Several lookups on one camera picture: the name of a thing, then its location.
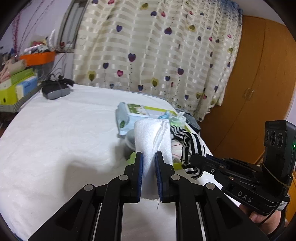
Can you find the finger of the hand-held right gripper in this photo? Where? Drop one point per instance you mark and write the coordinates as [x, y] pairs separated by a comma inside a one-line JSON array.
[[208, 166], [217, 158]]

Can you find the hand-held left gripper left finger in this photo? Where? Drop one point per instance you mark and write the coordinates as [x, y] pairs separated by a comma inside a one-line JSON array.
[[139, 180]]

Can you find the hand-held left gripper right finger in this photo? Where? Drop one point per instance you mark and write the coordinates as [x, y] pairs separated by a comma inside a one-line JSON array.
[[160, 183]]

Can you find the beige cloth red lines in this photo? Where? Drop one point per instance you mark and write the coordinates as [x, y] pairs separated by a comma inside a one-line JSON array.
[[177, 153]]

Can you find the white towel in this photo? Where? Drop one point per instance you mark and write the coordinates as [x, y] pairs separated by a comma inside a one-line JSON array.
[[148, 139]]

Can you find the light green cloth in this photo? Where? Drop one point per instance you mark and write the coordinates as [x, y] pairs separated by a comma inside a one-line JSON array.
[[177, 120]]

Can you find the blue face mask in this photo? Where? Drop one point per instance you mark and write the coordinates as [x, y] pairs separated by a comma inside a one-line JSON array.
[[166, 115]]

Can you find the person's right forearm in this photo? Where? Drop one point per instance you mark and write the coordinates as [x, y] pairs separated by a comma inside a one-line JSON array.
[[281, 231]]

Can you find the person's right hand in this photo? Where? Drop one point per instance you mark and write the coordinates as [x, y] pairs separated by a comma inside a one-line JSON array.
[[261, 220]]

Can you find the blue wet wipes pack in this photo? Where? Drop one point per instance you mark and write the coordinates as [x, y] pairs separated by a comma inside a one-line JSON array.
[[126, 120]]

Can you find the wooden wardrobe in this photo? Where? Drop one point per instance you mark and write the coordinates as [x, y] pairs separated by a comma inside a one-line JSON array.
[[254, 69]]

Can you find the black grey headset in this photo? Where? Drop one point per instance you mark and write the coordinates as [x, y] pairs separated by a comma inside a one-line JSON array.
[[55, 92]]

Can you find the heart print cream curtain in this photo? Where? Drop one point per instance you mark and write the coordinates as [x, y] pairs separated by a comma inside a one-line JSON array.
[[150, 46]]

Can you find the grey striped cardboard box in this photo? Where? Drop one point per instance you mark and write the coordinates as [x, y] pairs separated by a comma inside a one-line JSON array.
[[11, 108]]

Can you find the blue white tissue pack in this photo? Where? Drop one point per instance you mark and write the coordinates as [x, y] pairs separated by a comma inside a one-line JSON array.
[[27, 84]]

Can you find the small lime green box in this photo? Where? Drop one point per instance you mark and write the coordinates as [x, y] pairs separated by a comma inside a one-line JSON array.
[[8, 97]]

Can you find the flat green white box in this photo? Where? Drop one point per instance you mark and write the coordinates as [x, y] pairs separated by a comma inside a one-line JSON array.
[[20, 77]]

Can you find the orange tray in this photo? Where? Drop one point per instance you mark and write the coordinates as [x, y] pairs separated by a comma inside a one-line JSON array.
[[37, 59]]

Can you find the pile of small clutter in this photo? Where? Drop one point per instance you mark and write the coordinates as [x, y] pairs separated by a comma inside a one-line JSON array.
[[39, 46]]

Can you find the beige fabric bundle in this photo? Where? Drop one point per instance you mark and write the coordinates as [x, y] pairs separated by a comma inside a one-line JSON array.
[[16, 66]]

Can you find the window frame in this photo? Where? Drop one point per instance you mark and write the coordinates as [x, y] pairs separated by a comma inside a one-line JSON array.
[[69, 27]]

